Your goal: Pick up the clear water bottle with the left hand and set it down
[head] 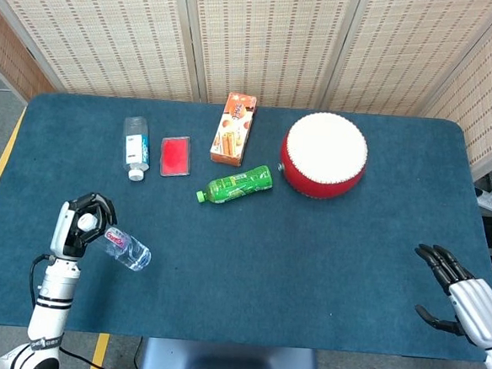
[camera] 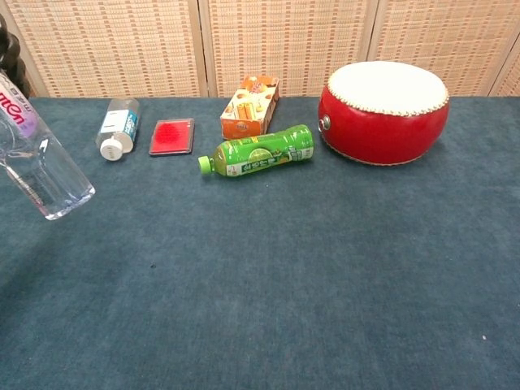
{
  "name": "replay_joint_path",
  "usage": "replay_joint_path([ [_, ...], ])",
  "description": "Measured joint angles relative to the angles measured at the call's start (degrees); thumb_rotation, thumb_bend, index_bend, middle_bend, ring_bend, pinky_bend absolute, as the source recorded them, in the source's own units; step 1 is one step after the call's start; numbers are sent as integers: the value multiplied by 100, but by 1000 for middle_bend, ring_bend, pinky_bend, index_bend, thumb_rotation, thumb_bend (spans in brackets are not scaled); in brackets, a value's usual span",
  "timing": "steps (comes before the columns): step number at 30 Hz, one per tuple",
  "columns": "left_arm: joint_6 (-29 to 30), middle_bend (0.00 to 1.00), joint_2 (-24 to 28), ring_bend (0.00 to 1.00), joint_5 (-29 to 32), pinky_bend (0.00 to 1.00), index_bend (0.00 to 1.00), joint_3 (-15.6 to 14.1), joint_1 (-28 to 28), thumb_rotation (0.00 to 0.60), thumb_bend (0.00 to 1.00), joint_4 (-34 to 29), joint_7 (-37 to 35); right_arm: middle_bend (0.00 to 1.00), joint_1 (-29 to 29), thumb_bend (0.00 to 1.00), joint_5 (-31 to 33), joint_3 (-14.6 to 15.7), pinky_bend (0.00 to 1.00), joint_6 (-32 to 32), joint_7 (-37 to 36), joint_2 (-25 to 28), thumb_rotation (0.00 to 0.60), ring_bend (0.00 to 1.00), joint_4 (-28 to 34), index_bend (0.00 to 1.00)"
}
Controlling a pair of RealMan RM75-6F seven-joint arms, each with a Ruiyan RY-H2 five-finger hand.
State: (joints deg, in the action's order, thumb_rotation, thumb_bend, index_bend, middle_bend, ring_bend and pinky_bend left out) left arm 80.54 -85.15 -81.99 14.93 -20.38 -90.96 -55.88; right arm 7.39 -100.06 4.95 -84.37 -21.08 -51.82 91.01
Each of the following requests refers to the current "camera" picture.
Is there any transparent plastic water bottle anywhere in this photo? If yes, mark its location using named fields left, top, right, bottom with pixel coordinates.
left=0, top=68, right=97, bottom=221

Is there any green tea bottle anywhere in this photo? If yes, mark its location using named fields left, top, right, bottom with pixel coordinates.
left=197, top=123, right=315, bottom=181

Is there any blue felt table cover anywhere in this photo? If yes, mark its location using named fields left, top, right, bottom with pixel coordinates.
left=0, top=96, right=520, bottom=390

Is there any clear bottle blue white label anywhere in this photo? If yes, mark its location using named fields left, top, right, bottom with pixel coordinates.
left=95, top=97, right=141, bottom=162

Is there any red ink pad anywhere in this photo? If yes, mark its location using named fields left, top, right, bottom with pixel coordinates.
left=148, top=118, right=196, bottom=157

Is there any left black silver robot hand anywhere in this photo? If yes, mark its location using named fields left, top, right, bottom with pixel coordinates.
left=0, top=14, right=32, bottom=99

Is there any red drum white skin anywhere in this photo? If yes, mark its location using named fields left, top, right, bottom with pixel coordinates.
left=317, top=60, right=451, bottom=167

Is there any orange snack box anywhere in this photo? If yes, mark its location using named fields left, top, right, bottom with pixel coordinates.
left=219, top=75, right=280, bottom=140

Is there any woven bamboo screen panel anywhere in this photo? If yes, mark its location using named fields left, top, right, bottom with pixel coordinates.
left=0, top=0, right=209, bottom=99
left=198, top=0, right=381, bottom=98
left=489, top=44, right=520, bottom=98
left=367, top=0, right=520, bottom=98

